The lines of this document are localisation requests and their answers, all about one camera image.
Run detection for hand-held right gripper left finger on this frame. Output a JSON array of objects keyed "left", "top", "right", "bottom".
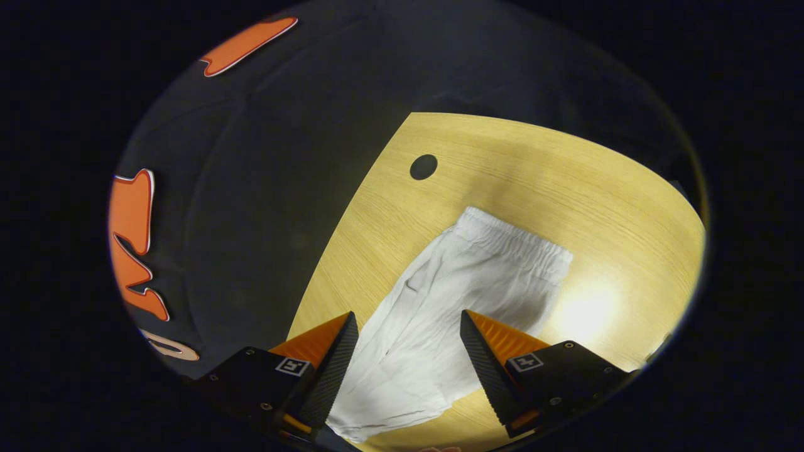
[{"left": 200, "top": 310, "right": 360, "bottom": 440}]

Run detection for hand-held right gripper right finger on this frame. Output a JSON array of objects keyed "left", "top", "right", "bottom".
[{"left": 460, "top": 309, "right": 632, "bottom": 439}]

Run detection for white jeans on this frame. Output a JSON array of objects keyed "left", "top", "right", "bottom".
[{"left": 327, "top": 206, "right": 573, "bottom": 444}]

